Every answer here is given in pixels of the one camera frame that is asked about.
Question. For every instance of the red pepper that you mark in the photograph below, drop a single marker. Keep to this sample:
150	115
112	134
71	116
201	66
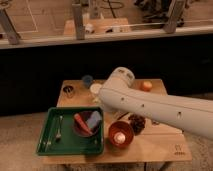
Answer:
83	125

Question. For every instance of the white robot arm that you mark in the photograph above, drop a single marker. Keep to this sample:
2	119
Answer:
188	114

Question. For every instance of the green plastic tray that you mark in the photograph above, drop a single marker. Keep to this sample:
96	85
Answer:
70	143

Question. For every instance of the white cup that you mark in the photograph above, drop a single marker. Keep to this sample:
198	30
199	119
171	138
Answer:
95	88

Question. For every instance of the blue cup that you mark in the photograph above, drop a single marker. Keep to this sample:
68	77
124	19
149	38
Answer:
87	80

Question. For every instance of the grey rectangular block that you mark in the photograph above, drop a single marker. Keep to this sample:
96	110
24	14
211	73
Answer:
120	115

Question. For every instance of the blue sponge in bowl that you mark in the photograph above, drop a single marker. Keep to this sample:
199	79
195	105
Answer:
94	120

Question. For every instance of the dark purple bowl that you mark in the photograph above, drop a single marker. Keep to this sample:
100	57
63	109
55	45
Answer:
77	128

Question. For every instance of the small metal tin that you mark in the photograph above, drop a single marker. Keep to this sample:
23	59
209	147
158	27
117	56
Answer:
69	91

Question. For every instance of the orange fruit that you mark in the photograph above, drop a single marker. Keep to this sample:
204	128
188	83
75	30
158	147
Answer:
146	86

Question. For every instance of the red bowl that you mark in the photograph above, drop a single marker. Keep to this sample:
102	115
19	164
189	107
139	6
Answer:
125	128

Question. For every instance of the dark grape bunch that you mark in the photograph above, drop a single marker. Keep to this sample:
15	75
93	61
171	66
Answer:
137	123

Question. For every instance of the white egg in bowl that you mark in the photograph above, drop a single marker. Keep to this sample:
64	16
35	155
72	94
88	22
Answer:
119	138

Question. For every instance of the metal fork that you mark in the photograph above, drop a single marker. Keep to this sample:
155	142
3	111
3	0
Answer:
58	135

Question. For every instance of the middle grey metal post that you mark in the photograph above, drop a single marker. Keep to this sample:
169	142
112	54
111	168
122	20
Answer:
78	21

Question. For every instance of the grey metal post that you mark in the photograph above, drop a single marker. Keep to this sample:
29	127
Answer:
12	36
175	11
78	21

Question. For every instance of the left grey metal post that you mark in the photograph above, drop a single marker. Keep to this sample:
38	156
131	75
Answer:
12	36

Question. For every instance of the right grey metal post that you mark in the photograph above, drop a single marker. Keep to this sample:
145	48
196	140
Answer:
175	11

